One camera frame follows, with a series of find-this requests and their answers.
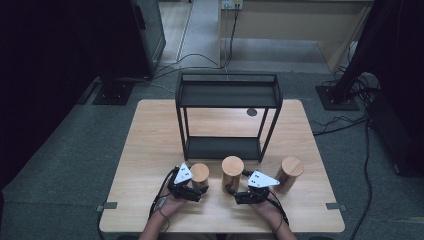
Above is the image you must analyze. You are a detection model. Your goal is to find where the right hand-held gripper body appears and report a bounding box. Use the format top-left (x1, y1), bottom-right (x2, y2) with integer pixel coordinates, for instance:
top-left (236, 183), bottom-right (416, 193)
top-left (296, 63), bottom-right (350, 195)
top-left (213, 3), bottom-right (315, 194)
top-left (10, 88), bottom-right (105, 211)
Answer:
top-left (234, 169), bottom-right (281, 205)

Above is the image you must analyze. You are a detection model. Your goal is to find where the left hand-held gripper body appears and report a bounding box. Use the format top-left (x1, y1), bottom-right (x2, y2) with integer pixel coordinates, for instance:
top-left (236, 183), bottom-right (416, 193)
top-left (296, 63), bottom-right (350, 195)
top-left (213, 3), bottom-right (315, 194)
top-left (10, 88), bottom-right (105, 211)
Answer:
top-left (166, 162), bottom-right (203, 203)

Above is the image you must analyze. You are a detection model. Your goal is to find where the tall glass jar wooden lid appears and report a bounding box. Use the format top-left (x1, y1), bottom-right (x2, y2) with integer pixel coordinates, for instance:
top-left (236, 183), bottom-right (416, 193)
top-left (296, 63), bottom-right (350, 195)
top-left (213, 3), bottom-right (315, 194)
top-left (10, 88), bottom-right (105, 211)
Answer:
top-left (221, 155), bottom-right (245, 194)

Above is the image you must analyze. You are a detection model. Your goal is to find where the small glass jar wooden lid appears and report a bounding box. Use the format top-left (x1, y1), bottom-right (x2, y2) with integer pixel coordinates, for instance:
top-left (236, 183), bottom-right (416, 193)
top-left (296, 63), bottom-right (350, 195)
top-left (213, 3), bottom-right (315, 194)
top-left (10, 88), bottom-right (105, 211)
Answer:
top-left (189, 162), bottom-right (211, 193)

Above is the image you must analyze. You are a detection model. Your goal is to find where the medium glass jar wooden lid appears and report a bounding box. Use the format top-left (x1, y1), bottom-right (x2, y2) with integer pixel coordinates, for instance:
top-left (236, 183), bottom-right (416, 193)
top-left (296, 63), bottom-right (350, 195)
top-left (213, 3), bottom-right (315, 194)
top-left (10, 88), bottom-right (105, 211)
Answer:
top-left (273, 156), bottom-right (305, 194)

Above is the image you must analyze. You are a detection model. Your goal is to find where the black metal shelf rack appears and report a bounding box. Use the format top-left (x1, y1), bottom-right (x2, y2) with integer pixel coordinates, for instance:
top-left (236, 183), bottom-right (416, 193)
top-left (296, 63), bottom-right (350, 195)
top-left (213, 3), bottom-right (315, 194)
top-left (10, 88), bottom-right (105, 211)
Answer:
top-left (174, 71), bottom-right (284, 164)

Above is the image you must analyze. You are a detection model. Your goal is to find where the person's left hand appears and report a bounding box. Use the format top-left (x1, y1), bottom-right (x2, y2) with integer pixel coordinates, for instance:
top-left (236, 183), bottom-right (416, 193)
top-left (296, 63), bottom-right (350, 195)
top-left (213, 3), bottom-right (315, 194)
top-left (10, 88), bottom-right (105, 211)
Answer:
top-left (158, 194), bottom-right (188, 218)

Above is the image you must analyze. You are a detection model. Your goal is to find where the person's right hand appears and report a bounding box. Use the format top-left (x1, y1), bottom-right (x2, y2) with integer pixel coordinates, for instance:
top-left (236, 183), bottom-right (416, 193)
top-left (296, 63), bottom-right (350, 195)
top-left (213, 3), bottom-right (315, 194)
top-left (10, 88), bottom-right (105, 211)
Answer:
top-left (251, 199), bottom-right (285, 230)

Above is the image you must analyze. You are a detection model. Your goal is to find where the black square stand base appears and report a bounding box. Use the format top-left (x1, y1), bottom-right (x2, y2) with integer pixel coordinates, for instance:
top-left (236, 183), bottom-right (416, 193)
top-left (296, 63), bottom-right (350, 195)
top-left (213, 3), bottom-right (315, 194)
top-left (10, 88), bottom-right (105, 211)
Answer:
top-left (315, 84), bottom-right (361, 112)
top-left (92, 80), bottom-right (135, 106)

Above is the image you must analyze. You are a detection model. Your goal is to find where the black box on floor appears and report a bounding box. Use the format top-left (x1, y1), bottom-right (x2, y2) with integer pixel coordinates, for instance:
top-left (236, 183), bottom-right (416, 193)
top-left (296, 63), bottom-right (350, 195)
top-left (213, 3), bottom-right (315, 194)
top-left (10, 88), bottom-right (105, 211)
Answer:
top-left (365, 91), bottom-right (424, 178)

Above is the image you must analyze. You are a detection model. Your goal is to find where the light wooden desk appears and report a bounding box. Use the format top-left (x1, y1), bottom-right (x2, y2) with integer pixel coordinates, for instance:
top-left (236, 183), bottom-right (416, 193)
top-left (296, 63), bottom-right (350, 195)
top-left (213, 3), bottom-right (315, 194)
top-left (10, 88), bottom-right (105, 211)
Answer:
top-left (217, 0), bottom-right (375, 73)

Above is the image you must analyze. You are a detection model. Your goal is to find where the dark grey cabinet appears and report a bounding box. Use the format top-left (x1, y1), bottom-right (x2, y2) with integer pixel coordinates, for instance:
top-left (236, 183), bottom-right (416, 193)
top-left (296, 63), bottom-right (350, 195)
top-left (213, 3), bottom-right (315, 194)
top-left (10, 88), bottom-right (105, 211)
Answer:
top-left (99, 0), bottom-right (167, 81)

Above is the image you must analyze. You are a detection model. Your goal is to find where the black slanted stand pole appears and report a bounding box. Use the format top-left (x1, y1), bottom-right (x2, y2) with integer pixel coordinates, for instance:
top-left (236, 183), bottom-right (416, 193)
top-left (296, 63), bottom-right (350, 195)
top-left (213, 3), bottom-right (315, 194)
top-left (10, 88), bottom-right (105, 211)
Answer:
top-left (331, 0), bottom-right (398, 103)

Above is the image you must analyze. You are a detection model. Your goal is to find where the white power strip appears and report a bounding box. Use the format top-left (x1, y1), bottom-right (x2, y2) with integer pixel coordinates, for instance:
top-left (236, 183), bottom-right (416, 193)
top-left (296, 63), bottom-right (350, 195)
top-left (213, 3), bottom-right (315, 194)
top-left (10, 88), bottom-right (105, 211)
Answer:
top-left (221, 0), bottom-right (245, 10)

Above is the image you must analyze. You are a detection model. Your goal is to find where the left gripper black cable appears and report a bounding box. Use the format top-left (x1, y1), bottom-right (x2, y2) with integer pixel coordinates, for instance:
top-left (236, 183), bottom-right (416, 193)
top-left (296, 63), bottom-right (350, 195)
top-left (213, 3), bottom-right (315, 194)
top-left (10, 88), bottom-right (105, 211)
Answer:
top-left (148, 166), bottom-right (179, 221)

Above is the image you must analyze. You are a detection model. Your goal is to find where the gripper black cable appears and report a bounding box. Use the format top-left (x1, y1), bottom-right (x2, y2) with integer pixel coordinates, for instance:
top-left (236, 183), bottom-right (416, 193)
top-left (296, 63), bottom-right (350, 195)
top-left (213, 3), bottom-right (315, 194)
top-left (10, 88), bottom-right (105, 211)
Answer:
top-left (148, 166), bottom-right (179, 221)
top-left (265, 188), bottom-right (290, 228)

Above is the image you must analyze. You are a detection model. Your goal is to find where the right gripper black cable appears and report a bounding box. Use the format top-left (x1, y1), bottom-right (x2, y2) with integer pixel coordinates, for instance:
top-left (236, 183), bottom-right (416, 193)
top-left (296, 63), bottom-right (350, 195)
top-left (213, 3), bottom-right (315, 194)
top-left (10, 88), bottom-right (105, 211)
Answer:
top-left (265, 188), bottom-right (290, 228)

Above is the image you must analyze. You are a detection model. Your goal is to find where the grey table edge bracket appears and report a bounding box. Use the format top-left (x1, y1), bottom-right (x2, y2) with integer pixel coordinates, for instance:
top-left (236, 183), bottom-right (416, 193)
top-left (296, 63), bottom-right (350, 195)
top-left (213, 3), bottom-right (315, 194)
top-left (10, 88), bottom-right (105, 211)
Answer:
top-left (325, 202), bottom-right (348, 212)
top-left (96, 201), bottom-right (119, 213)

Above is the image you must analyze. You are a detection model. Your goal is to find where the short black floor cable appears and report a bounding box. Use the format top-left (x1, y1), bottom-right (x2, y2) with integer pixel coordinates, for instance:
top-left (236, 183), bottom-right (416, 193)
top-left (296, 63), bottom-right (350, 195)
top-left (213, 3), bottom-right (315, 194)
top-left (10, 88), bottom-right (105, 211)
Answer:
top-left (310, 114), bottom-right (370, 137)

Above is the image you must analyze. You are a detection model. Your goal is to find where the long black floor cable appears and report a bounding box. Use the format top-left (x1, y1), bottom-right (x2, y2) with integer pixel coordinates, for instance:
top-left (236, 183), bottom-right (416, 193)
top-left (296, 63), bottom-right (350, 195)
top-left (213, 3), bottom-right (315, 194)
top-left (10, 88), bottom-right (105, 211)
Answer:
top-left (349, 121), bottom-right (374, 240)

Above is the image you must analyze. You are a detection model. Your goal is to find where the tangled black cable bundle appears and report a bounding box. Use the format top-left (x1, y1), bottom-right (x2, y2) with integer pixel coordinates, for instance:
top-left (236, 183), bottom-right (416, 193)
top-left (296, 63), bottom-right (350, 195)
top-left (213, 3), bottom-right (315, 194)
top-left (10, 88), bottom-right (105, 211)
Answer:
top-left (321, 41), bottom-right (383, 104)

